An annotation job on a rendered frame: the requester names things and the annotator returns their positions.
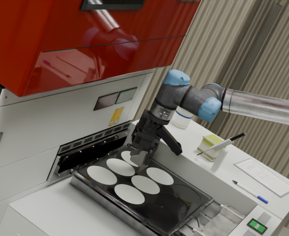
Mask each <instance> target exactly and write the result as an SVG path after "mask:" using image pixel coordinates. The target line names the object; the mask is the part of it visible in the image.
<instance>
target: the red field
mask: <svg viewBox="0 0 289 236"><path fill-rule="evenodd" d="M116 96H117V94H114V95H111V96H107V97H103V98H100V99H99V101H98V103H97V106H96V108H95V110H96V109H99V108H103V107H106V106H109V105H112V104H113V103H114V101H115V99H116Z"/></svg>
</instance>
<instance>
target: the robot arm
mask: <svg viewBox="0 0 289 236"><path fill-rule="evenodd" d="M189 83H190V77H189V76H188V75H186V74H185V73H183V72H181V71H179V70H176V69H171V70H169V71H168V72H167V74H166V76H165V78H164V80H163V81H162V84H161V86H160V88H159V90H158V93H157V95H156V97H155V99H154V101H153V103H152V105H151V108H150V110H146V109H144V111H143V114H142V116H141V118H140V120H139V122H138V123H137V124H136V126H135V128H134V131H133V133H132V135H131V136H132V146H135V147H136V148H138V150H132V151H131V152H130V156H131V157H130V161H132V162H133V163H135V164H136V165H138V169H137V172H138V173H139V172H141V171H142V170H144V169H145V168H146V166H147V165H148V164H149V162H150V161H151V159H152V157H153V155H154V153H155V151H156V150H157V148H158V146H159V143H160V139H162V140H163V141H164V142H165V143H166V144H167V145H168V146H169V148H170V149H171V151H172V152H174V153H175V155H177V156H178V155H180V154H181V153H182V152H183V151H182V147H181V144H180V143H179V142H177V140H176V139H175V138H174V137H173V136H172V135H171V133H170V132H169V131H168V130H167V129H166V128H165V126H164V125H168V124H169V122H170V120H171V119H172V117H173V115H174V113H175V111H176V109H177V107H178V106H179V107H181V108H182V109H184V110H186V111H188V112H190V113H192V114H193V115H195V116H197V117H199V118H200V119H203V120H205V121H207V122H212V121H213V120H214V118H215V117H216V115H217V113H218V111H225V112H230V113H235V114H239V115H244V116H249V117H253V118H259V119H264V120H268V121H273V122H278V123H282V124H287V125H289V100H284V99H279V98H275V97H269V96H263V95H258V94H253V93H248V92H243V91H238V90H233V89H228V88H222V87H221V86H219V85H218V84H215V83H210V84H207V85H205V86H203V87H202V88H201V89H200V90H199V89H197V88H195V87H193V86H191V85H190V84H189Z"/></svg>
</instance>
